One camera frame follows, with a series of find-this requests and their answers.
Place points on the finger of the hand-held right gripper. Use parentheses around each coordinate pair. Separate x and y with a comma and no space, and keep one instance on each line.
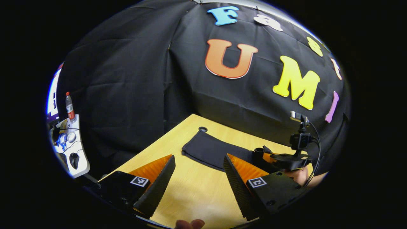
(268,156)

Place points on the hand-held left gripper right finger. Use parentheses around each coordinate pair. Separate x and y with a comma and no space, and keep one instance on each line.
(238,187)

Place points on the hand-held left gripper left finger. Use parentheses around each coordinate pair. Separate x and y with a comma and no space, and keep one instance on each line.
(159,190)

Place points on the dark denim jeans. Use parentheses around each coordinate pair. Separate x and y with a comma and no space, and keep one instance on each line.
(210,149)

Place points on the white desk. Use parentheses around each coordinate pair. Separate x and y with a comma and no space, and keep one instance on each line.
(83,165)

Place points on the black computer mouse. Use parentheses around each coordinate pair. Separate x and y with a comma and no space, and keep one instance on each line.
(74,160)

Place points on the clear bottle with red label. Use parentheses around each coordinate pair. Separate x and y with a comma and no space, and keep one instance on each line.
(70,109)

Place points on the white blue wall poster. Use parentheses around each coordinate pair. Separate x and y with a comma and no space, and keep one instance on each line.
(52,98)

